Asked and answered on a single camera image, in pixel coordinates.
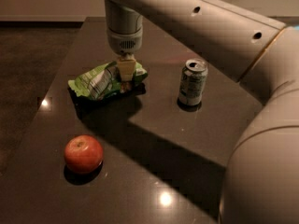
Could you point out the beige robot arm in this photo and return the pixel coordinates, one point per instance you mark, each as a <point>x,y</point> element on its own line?
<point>261,184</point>

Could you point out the red apple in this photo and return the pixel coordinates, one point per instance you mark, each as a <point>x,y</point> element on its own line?
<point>83,154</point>

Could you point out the green rice chip bag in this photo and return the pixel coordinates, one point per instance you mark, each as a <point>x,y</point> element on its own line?
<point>104,81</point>

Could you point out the silver 7up can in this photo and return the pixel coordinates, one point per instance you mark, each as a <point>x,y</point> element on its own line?
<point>193,81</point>

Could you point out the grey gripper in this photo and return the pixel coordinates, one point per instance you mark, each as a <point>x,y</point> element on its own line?
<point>124,43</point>

